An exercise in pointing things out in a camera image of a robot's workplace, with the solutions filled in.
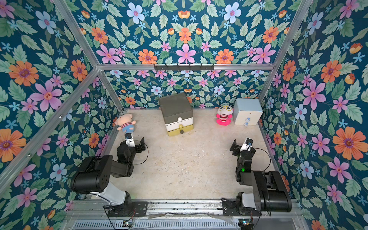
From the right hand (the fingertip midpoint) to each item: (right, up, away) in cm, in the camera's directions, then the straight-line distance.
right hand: (243, 141), depth 88 cm
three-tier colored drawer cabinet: (-41, +18, +3) cm, 45 cm away
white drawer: (-40, +10, +8) cm, 42 cm away
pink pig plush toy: (-80, +11, +15) cm, 82 cm away
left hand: (-68, +2, +5) cm, 68 cm away
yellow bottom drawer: (-41, +5, +14) cm, 43 cm away
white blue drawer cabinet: (+6, +19, +11) cm, 23 cm away
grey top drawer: (-47, +24, +34) cm, 63 cm away
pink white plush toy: (-7, +18, +21) cm, 29 cm away
